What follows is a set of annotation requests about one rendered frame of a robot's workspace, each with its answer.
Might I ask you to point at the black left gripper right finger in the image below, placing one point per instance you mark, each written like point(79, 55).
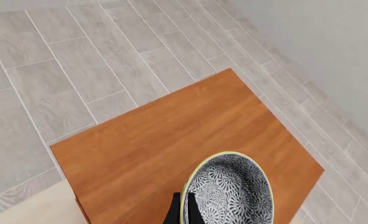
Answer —
point(194, 211)

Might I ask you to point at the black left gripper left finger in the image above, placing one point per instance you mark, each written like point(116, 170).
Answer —
point(173, 212)

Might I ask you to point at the wooden cabinet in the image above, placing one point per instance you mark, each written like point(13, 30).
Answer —
point(159, 144)

